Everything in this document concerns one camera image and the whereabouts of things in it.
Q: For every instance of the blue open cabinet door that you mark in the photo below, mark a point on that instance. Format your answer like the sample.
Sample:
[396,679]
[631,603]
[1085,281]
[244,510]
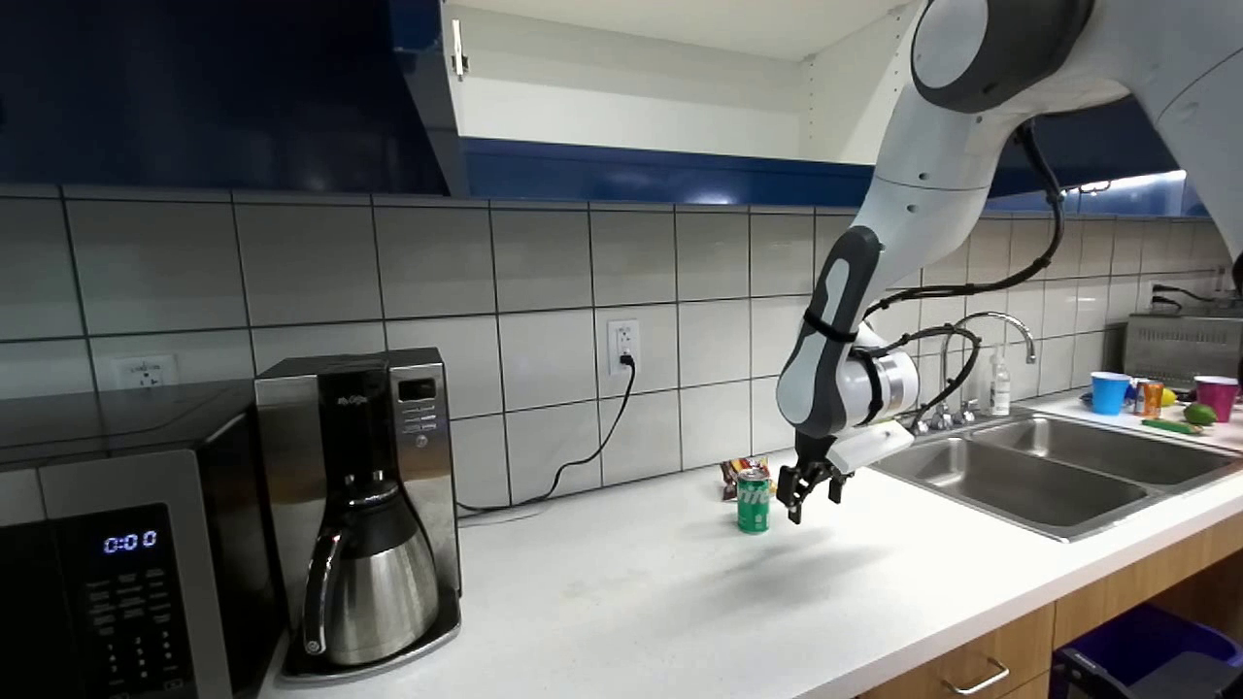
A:
[429,90]

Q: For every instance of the dark blue bin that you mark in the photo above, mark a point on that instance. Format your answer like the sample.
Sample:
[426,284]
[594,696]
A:
[1140,655]

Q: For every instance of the magenta cup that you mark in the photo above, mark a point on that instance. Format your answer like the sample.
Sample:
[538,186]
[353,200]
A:
[1218,396]

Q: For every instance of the stainless steel double sink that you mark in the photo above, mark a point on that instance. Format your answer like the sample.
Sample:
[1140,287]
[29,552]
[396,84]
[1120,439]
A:
[1048,479]

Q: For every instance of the white empty wall outlet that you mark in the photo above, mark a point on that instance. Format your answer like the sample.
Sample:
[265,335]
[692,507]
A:
[147,373]

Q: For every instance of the open white-lined wall cabinet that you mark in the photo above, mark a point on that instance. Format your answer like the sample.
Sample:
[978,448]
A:
[624,90]

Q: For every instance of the clear dish soap bottle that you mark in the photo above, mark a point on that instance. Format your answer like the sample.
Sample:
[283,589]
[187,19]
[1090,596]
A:
[1000,389]

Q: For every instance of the steel coffee maker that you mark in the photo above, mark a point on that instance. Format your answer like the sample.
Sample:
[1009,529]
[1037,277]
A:
[389,413]

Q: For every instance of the blue cup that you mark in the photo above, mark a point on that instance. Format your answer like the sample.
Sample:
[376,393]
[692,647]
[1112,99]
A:
[1112,393]

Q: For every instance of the orange small container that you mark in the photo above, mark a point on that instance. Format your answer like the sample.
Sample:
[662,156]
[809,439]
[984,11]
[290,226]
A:
[1151,396]

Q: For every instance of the orange snack packet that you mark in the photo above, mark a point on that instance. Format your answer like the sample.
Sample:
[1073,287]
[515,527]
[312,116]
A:
[734,472]

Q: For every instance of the steel coffee carafe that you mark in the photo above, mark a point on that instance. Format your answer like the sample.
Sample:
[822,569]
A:
[376,589]

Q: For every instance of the steel microwave oven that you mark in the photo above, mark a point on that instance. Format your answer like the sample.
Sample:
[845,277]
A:
[117,558]

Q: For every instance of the green soda can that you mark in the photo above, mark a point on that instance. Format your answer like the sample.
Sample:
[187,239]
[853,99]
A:
[753,507]

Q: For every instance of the dark blue closed wall cabinet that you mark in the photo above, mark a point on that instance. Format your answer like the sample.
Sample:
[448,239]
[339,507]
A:
[195,90]

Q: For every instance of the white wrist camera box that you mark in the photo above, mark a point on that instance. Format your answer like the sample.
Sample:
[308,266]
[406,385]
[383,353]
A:
[870,448]

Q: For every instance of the grey steel appliance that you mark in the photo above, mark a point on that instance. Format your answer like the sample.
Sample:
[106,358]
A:
[1183,345]

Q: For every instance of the chrome gooseneck faucet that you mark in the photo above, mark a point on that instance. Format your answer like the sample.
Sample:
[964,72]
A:
[1024,331]

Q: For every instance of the green lime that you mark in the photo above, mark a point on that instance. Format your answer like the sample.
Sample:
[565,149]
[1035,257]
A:
[1197,413]

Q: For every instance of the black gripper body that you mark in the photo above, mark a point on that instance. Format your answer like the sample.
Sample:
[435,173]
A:
[815,466]

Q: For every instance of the white wall outlet with plug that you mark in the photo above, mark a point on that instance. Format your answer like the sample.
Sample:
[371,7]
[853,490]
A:
[624,345]

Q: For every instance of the blue glossy cabinet door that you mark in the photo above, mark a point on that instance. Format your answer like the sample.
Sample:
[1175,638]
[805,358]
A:
[1112,149]

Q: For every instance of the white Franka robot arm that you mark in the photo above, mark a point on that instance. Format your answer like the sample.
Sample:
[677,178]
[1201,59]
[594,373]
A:
[956,169]

